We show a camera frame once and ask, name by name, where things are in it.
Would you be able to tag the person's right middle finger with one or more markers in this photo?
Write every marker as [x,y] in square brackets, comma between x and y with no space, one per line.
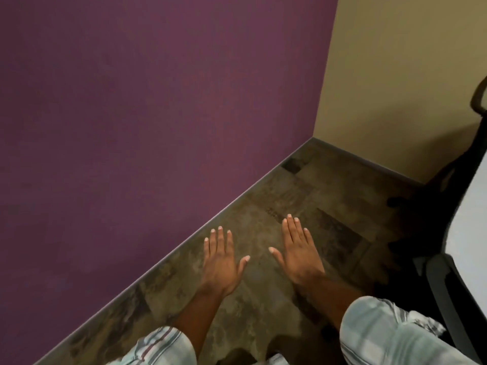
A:
[292,228]

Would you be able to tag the black office chair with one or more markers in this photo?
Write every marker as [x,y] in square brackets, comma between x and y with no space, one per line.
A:
[430,231]

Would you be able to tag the person's left hand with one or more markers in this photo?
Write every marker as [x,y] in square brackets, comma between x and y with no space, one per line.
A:
[220,270]

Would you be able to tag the person's right hand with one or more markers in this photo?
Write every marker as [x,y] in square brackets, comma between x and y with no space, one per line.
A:
[300,261]

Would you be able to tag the person's left middle finger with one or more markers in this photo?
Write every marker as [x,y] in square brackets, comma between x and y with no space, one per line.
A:
[220,241]

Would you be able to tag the person's left thumb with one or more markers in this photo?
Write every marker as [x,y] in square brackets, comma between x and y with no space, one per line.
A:
[242,264]

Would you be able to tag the person's right little finger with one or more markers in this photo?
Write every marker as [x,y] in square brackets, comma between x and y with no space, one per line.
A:
[309,240]

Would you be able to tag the person's right forearm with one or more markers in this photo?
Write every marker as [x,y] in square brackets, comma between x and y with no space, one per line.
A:
[331,300]

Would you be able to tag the person's right thumb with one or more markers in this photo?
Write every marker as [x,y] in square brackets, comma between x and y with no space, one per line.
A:
[277,255]

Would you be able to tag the striped light shirt sleeve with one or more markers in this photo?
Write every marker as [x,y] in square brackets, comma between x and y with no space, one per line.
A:
[159,347]
[392,334]

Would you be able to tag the person's left little finger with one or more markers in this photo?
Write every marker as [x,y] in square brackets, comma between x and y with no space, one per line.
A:
[206,248]

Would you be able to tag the person's left forearm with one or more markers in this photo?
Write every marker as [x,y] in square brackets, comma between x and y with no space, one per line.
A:
[198,319]

